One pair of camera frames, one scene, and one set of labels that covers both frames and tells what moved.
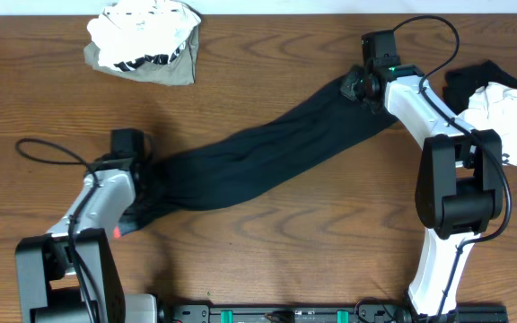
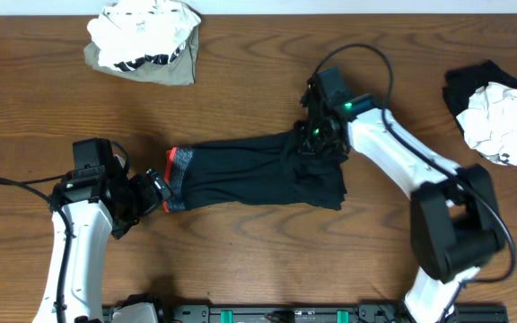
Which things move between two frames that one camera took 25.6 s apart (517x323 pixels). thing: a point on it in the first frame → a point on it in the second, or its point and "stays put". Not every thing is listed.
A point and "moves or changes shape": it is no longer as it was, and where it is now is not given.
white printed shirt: [129, 32] stays put
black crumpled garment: [460, 83] stays put
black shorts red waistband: [215, 173] moves or changes shape
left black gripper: [141, 178] → [152, 189]
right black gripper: [347, 86] → [305, 147]
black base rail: [330, 314] stays put
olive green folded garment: [180, 71] stays put
